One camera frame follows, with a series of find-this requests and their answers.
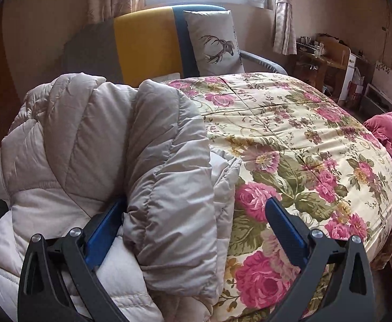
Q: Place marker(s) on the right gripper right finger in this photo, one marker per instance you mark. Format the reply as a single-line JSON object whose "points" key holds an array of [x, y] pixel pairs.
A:
{"points": [[350, 294]]}

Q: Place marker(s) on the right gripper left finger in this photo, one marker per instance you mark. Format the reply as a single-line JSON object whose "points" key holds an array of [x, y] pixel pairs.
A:
{"points": [[58, 280]]}

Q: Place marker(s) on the beige quilted down jacket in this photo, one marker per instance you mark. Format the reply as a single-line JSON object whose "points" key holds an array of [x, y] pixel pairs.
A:
{"points": [[81, 142]]}

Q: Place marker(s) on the floral bed quilt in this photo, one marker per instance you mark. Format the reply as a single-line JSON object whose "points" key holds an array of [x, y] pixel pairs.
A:
{"points": [[298, 146]]}

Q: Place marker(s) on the white box by desk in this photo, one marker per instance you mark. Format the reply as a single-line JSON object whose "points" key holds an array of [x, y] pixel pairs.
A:
{"points": [[356, 78]]}

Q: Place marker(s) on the grey yellow blue headboard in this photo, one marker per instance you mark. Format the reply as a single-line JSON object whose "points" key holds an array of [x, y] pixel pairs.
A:
{"points": [[137, 46]]}

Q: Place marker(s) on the white folded towel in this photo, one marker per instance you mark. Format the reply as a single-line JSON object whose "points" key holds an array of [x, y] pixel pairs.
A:
{"points": [[168, 77]]}

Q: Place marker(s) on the wooden desk with clutter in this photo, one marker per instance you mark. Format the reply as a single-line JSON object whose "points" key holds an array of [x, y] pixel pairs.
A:
{"points": [[321, 61]]}

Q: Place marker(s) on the patterned right curtain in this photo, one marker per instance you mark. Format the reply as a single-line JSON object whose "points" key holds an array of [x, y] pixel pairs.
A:
{"points": [[284, 35]]}

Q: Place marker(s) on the deer print pillow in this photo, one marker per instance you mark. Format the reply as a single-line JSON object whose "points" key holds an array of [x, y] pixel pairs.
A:
{"points": [[214, 42]]}

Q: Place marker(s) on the grey bed frame rail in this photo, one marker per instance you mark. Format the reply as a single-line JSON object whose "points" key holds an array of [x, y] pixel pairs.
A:
{"points": [[269, 65]]}

